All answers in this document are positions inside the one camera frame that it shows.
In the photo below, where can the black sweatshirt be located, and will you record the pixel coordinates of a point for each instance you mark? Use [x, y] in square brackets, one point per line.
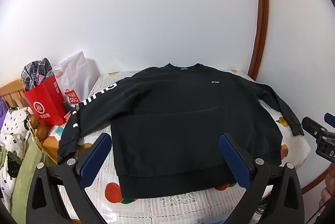
[166, 123]

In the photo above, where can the wooden nightstand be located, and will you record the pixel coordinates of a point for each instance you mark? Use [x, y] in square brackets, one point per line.
[12, 95]

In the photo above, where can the green blanket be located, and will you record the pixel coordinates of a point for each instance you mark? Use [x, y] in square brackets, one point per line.
[19, 198]

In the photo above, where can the person's right hand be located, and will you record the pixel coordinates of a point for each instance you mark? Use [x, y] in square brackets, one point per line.
[328, 191]

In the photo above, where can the brown wooden door frame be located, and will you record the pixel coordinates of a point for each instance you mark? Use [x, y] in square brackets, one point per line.
[260, 38]

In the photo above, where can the white floral cloth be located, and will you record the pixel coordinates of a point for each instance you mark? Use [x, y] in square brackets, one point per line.
[14, 135]

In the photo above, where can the white Miniso bag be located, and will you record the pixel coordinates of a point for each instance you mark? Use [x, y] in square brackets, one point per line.
[76, 76]

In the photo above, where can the brown gourd ornament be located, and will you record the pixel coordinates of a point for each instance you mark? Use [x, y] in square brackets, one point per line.
[38, 127]

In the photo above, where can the red paper bag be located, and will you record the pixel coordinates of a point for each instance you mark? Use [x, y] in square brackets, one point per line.
[47, 102]

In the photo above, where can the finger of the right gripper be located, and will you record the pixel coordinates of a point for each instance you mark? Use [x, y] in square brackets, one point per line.
[329, 118]

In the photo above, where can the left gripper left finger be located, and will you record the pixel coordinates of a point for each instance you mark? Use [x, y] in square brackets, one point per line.
[45, 204]

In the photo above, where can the plaid grey cloth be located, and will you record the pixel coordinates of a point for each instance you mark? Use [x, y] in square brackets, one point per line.
[35, 73]

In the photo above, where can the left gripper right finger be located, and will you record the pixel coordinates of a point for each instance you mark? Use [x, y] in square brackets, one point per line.
[276, 187]

